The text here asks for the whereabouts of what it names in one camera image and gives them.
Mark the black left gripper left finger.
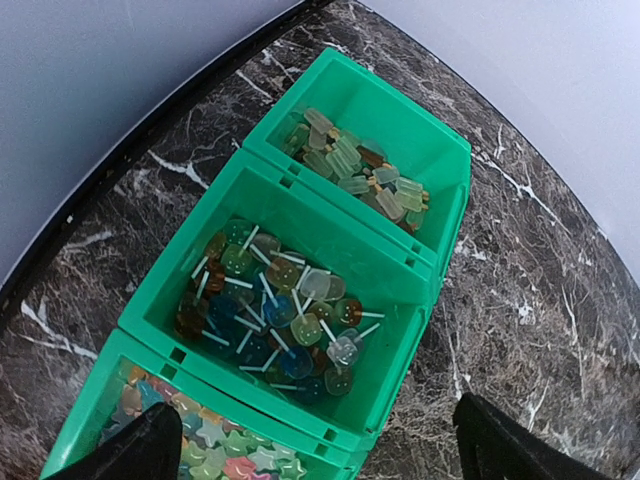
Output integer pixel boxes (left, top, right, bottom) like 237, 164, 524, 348
50, 403, 182, 479

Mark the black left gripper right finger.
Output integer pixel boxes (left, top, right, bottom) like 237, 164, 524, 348
453, 393, 605, 479

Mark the green bin with star candies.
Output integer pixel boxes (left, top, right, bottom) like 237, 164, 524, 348
40, 330, 368, 479

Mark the green bin with lollipops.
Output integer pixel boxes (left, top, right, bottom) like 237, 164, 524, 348
119, 151, 433, 451

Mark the green bin with popsicle candies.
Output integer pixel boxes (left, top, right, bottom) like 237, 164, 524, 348
243, 48, 471, 275

